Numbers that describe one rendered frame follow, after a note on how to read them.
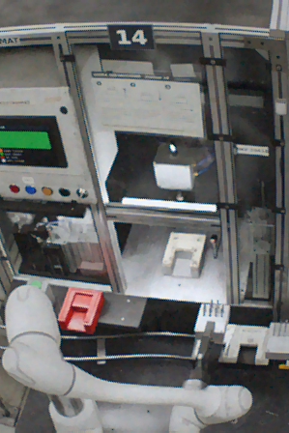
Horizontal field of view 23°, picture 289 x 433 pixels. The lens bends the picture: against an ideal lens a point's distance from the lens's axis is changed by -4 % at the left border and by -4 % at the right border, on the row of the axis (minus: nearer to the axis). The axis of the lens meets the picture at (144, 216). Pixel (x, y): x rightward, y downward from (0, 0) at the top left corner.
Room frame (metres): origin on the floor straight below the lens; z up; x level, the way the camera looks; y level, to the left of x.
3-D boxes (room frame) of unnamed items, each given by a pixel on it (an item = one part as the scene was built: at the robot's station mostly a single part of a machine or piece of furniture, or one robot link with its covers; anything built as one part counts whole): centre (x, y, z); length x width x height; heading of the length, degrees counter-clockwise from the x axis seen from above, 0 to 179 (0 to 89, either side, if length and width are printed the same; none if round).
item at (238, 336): (1.34, -0.28, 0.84); 0.36 x 0.14 x 0.10; 69
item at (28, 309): (1.18, 0.36, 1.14); 0.22 x 0.16 x 0.77; 3
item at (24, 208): (1.70, 0.34, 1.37); 0.36 x 0.04 x 0.04; 69
